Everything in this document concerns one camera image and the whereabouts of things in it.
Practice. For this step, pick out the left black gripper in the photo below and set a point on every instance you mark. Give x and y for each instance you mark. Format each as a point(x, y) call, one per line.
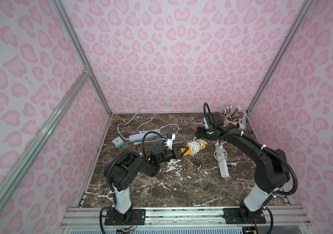
point(173, 151)

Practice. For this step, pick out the bundle of pencils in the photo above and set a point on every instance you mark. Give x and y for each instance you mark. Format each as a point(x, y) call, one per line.
point(234, 113)

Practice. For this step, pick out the light blue power strip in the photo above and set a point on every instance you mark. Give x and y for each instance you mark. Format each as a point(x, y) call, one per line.
point(139, 136)

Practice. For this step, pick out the aluminium front rail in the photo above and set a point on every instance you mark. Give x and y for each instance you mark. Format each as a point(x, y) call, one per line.
point(173, 217)

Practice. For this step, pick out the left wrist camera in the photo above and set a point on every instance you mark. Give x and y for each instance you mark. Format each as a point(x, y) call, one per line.
point(168, 141)

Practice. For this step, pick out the pink pencil cup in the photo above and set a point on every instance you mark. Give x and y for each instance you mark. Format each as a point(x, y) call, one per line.
point(241, 126)

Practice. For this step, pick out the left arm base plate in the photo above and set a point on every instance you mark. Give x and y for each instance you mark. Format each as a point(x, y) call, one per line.
point(132, 216)

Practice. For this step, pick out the orange power strip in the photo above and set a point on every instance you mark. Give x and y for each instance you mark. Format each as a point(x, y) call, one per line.
point(195, 147)

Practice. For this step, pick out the blue beige pencil sharpener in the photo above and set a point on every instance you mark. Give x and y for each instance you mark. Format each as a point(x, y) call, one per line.
point(243, 120)

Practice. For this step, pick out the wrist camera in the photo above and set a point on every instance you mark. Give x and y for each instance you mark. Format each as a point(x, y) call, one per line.
point(207, 123)
point(168, 141)

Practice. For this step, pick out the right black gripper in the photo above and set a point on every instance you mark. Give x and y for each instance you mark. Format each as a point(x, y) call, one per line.
point(203, 134)

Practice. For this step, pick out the white power strip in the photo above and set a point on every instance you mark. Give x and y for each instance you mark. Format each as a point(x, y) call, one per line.
point(221, 155)

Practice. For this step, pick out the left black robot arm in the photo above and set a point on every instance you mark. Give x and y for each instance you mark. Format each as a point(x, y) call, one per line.
point(121, 173)

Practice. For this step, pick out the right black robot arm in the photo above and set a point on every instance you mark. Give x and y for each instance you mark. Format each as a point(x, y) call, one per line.
point(273, 175)

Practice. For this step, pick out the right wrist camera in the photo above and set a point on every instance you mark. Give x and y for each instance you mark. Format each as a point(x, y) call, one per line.
point(207, 123)

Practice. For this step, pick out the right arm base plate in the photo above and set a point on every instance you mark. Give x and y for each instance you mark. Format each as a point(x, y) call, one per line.
point(242, 216)

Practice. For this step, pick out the small green alarm clock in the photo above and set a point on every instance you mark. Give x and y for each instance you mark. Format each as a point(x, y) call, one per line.
point(118, 142)

